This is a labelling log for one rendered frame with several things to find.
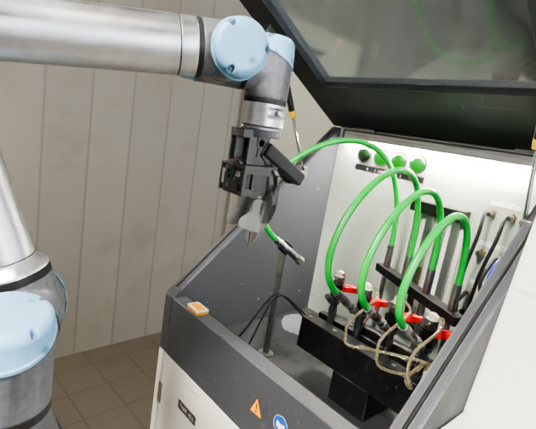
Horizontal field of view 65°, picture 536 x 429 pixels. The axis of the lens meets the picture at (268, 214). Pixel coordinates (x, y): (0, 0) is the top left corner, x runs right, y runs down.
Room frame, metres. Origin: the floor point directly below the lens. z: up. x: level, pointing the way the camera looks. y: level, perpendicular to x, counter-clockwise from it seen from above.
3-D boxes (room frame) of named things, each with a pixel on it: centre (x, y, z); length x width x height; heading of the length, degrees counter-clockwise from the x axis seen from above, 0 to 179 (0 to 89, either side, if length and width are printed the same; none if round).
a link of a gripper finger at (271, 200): (0.75, 0.01, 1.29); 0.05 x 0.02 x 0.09; 43
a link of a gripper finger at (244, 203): (0.77, 0.05, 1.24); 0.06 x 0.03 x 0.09; 133
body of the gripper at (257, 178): (0.75, 0.04, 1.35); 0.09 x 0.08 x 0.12; 133
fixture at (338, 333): (0.88, -0.27, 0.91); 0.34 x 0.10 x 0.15; 43
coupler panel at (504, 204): (0.97, -0.55, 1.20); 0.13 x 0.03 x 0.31; 43
